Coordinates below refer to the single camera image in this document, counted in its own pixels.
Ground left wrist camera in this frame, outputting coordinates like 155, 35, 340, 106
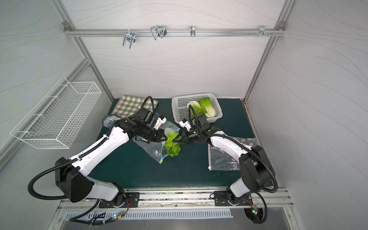
154, 115, 167, 129

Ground pink dotted zipper bag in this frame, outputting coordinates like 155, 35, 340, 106
208, 137, 258, 171

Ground green checkered cloth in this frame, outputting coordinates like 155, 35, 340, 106
111, 94, 145, 118

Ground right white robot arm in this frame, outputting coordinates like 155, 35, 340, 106
173, 114, 278, 205

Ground right black corrugated cable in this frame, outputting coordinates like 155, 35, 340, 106
188, 104, 278, 224

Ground clear blue zipper bag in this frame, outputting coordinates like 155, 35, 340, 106
133, 121, 180, 164

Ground chinese cabbage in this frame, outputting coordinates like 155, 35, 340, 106
198, 97, 216, 118
187, 101, 207, 115
164, 131, 181, 157

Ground blue white porcelain bowl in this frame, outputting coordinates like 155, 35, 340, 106
102, 115, 120, 128

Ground white wire wall basket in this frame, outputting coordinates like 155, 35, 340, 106
10, 77, 102, 150

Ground left black corrugated cable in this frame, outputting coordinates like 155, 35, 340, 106
27, 95, 157, 200

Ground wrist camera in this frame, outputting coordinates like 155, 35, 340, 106
154, 115, 167, 129
179, 119, 192, 131

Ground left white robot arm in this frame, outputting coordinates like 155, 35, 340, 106
55, 108, 167, 208

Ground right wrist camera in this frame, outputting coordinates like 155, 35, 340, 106
179, 119, 192, 131

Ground aluminium top rail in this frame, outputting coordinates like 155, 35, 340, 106
64, 25, 286, 38

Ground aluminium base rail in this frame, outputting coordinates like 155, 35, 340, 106
58, 186, 294, 211

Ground black corrugated cable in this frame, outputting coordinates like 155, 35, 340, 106
27, 95, 157, 200
188, 104, 278, 224

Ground white plastic basket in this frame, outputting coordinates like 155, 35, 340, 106
171, 93, 223, 123

